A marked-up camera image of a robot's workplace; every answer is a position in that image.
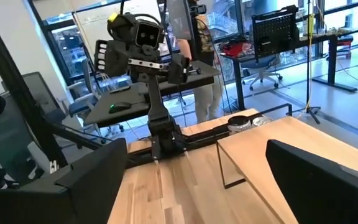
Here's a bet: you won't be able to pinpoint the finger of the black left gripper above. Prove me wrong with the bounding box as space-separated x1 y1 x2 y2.
104 39 131 78
167 54 190 85

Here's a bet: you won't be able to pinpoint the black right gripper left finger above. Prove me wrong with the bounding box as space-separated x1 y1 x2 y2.
0 138 129 224

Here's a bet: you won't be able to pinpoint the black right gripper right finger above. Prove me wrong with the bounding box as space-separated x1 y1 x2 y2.
265 138 358 224

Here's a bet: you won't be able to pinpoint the tall white can red print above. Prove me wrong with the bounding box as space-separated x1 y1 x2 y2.
227 115 252 136

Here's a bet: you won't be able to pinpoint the wooden shelf black metal legs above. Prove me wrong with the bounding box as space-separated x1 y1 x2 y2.
215 103 358 224

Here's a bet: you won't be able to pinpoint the black desk clamp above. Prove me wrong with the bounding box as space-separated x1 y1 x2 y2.
181 67 202 77

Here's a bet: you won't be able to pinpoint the dark grey desk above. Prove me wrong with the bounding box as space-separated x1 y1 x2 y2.
84 60 223 129

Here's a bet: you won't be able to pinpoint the person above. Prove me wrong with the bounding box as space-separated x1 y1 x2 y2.
176 0 226 124

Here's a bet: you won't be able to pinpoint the large glass window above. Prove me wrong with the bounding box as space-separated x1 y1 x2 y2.
31 0 358 103

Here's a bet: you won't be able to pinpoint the black computer mouse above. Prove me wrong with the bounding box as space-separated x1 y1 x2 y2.
108 101 134 115

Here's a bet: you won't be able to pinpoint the grey flat panel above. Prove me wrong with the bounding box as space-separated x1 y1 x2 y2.
166 0 193 40

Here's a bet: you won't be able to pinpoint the red cloth bundle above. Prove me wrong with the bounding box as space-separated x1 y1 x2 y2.
220 41 255 59

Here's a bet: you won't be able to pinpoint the blue office chair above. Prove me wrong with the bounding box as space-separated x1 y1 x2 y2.
240 55 285 93

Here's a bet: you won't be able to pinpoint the dark grey chair back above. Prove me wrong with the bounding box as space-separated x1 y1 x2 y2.
1 71 62 125

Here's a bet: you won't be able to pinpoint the black perforated panel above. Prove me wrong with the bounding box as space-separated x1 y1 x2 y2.
251 4 301 63

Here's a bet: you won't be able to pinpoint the black tripod stand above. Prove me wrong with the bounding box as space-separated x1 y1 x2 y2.
296 0 322 126

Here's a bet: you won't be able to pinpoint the black standing desk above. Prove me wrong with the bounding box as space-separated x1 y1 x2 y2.
221 30 358 112

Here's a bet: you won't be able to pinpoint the red stool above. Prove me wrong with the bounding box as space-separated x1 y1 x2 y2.
336 34 355 60

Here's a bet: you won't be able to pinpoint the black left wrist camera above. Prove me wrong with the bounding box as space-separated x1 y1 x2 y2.
132 18 165 50

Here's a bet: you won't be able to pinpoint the black rig frame post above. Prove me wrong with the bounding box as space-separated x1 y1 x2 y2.
0 0 107 170

